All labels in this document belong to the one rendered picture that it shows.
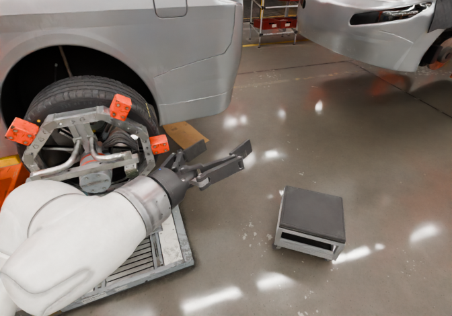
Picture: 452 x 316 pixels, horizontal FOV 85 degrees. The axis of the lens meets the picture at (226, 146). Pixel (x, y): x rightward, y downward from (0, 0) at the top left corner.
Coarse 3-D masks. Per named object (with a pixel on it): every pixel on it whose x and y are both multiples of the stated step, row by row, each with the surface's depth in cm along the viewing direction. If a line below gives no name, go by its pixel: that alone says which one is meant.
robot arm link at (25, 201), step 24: (24, 192) 40; (48, 192) 39; (72, 192) 40; (0, 216) 40; (24, 216) 37; (0, 240) 37; (24, 240) 37; (0, 264) 37; (0, 288) 37; (0, 312) 36
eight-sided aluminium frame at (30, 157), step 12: (96, 108) 110; (108, 108) 114; (48, 120) 103; (60, 120) 104; (72, 120) 110; (84, 120) 108; (96, 120) 110; (108, 120) 112; (120, 120) 114; (132, 120) 122; (48, 132) 106; (132, 132) 120; (144, 132) 122; (36, 144) 107; (144, 144) 126; (24, 156) 108; (36, 156) 114; (36, 168) 113; (144, 168) 136; (108, 192) 138
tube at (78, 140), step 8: (72, 128) 108; (80, 136) 112; (80, 144) 110; (72, 152) 105; (72, 160) 101; (48, 168) 97; (56, 168) 97; (64, 168) 98; (32, 176) 95; (40, 176) 96
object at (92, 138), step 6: (84, 126) 109; (90, 126) 110; (90, 132) 112; (90, 138) 112; (96, 138) 114; (90, 144) 108; (90, 150) 106; (96, 156) 102; (102, 156) 102; (108, 156) 102; (114, 156) 103; (120, 156) 103; (126, 156) 104
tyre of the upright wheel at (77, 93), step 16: (64, 80) 121; (80, 80) 120; (96, 80) 123; (112, 80) 129; (48, 96) 111; (64, 96) 108; (80, 96) 110; (96, 96) 112; (112, 96) 116; (128, 96) 125; (32, 112) 108; (48, 112) 109; (128, 112) 122; (144, 112) 126
